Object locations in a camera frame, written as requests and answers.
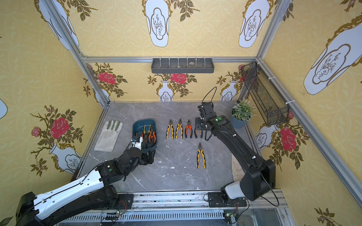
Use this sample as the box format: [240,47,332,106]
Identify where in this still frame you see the right work glove beige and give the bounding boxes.
[232,161,245,182]

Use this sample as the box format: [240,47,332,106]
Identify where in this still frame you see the black wire mesh basket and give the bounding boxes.
[241,63,289,126]

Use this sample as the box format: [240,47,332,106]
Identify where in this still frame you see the teal plastic storage box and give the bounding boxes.
[132,119,157,153]

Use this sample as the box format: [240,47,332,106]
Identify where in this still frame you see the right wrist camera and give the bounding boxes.
[198,102,217,121]

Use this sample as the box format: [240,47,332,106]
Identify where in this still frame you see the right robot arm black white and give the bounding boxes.
[195,115,276,202]

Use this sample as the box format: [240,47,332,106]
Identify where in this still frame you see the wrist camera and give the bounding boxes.
[198,102,217,121]
[131,137,143,150]

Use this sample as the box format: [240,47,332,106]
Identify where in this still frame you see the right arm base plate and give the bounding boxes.
[207,192,248,208]

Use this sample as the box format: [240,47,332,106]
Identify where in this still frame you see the grey wall shelf tray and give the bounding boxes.
[151,57,215,74]

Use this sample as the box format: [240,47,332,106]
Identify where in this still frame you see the blue flower pot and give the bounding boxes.
[230,115,247,129]

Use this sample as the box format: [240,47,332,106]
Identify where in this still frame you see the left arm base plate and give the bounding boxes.
[114,194,134,211]

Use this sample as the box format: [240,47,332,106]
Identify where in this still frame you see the yellow black pliers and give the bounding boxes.
[166,119,174,139]
[197,143,206,169]
[175,118,183,139]

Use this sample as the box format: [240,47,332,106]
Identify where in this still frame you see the aluminium front rail frame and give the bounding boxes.
[58,189,295,226]

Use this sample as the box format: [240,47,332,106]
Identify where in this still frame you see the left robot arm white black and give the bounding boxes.
[16,147,156,226]

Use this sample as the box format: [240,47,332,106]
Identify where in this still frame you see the green white artificial plant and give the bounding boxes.
[232,100,255,121]

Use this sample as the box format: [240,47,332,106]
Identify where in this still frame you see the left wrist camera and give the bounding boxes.
[131,137,143,150]

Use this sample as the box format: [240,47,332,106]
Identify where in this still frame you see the left work glove beige green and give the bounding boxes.
[94,120,123,152]

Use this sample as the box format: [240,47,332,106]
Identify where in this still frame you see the red orange black pliers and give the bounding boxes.
[185,120,193,138]

